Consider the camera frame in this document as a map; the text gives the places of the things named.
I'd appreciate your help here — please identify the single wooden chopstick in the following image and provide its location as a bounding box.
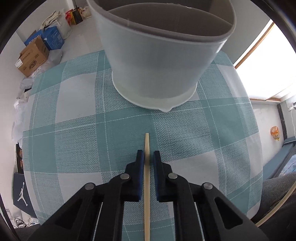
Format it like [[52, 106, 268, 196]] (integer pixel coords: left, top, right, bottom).
[[143, 133, 151, 241]]

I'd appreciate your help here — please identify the dark yellow box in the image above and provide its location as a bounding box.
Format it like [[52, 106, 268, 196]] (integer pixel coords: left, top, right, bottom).
[[70, 9, 83, 25]]

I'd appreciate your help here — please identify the white plastic bag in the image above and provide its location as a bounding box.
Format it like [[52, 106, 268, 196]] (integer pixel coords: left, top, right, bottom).
[[32, 49, 63, 78]]

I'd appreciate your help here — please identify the white grey utensil holder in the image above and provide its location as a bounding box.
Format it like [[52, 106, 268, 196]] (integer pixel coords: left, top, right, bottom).
[[87, 0, 236, 113]]

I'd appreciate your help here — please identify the beige tote bag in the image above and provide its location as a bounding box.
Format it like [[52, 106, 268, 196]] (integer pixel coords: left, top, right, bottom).
[[42, 9, 66, 29]]

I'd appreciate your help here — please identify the teal checked tablecloth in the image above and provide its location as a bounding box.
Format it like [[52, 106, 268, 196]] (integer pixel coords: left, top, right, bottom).
[[22, 50, 264, 241]]

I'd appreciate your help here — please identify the white parcel bag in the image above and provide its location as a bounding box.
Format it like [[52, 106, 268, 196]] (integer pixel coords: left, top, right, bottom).
[[14, 89, 31, 109]]

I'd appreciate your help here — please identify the blue cardboard box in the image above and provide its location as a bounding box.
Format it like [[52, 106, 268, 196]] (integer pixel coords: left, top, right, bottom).
[[24, 25, 65, 51]]

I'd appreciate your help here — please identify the blue cushioned bench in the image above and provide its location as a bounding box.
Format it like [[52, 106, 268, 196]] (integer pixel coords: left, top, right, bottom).
[[262, 136, 296, 180]]

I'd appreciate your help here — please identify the cream cable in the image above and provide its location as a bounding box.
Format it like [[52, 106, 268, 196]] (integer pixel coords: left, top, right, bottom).
[[255, 190, 292, 227]]

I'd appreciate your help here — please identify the wooden window frame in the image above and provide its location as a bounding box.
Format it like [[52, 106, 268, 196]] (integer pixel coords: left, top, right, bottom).
[[233, 20, 296, 102]]

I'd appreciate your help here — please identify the brown cardboard box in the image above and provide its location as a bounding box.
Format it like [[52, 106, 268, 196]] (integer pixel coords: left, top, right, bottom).
[[14, 36, 49, 77]]

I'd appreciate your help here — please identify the person's grey trouser leg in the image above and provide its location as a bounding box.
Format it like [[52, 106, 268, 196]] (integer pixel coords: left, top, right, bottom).
[[15, 222, 48, 241], [251, 173, 296, 241]]

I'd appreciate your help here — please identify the small orange ornament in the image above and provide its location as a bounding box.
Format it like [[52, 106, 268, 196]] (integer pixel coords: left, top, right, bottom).
[[270, 126, 281, 141]]

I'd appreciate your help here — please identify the dark blue shoebox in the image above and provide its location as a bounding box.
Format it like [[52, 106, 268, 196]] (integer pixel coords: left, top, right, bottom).
[[13, 173, 37, 219]]

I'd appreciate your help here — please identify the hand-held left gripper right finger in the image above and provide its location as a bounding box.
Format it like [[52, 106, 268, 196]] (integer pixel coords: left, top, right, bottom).
[[153, 150, 270, 241]]

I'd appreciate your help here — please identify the white shopping bag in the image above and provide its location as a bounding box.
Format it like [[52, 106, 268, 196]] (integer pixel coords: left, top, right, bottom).
[[57, 17, 72, 39]]

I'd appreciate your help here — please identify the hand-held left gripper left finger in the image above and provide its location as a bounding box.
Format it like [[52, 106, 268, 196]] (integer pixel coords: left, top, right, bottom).
[[28, 149, 146, 241]]

